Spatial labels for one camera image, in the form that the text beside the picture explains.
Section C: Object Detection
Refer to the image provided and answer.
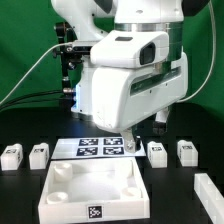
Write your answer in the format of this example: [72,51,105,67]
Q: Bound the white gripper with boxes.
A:
[92,53,188,153]

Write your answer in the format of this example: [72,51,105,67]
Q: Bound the white square tabletop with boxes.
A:
[38,157,150,224]

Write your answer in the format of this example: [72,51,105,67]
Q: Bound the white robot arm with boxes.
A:
[51,0,211,152]

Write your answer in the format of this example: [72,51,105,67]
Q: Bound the white marker sheet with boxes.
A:
[52,137,146,160]

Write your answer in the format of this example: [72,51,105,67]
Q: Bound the white obstacle block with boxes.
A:
[194,173,224,224]

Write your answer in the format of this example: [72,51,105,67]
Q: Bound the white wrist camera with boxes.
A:
[90,30,169,68]

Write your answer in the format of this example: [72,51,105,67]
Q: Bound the black cables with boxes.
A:
[0,89,65,113]

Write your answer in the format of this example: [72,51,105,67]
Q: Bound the grey camera on stand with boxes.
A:
[66,40,97,55]

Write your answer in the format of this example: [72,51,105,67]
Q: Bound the white camera cable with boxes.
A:
[0,42,73,106]

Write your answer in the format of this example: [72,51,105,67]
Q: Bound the black camera stand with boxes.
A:
[53,22,81,111]

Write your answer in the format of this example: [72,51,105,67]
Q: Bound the white cable right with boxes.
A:
[177,0,218,104]

